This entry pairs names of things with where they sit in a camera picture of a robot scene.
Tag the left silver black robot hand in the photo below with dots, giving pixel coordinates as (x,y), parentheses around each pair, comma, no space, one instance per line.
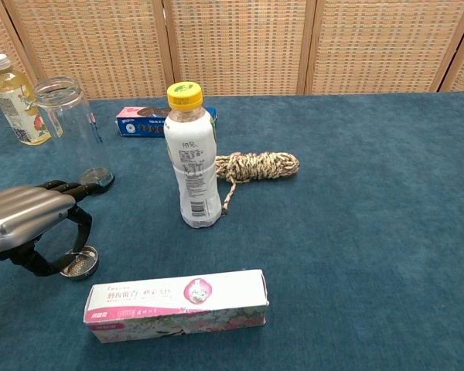
(23,212)

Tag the woven bamboo folding screen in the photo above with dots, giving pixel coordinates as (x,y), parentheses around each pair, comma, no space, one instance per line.
(239,42)

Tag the teal carpet table cover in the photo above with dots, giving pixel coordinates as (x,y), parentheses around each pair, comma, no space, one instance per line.
(332,251)

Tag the white pink floral carton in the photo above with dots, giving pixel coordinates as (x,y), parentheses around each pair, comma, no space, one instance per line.
(170,305)

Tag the yellow tea bottle white cap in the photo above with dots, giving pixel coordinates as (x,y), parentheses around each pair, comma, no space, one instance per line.
(15,104)

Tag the metal strainer lid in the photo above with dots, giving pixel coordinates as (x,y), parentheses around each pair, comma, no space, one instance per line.
(81,266)

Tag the clear glass jar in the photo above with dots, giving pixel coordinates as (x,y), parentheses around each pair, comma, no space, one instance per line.
(74,131)

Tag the blue cookie box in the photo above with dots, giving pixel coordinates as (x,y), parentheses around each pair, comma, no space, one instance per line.
(139,125)

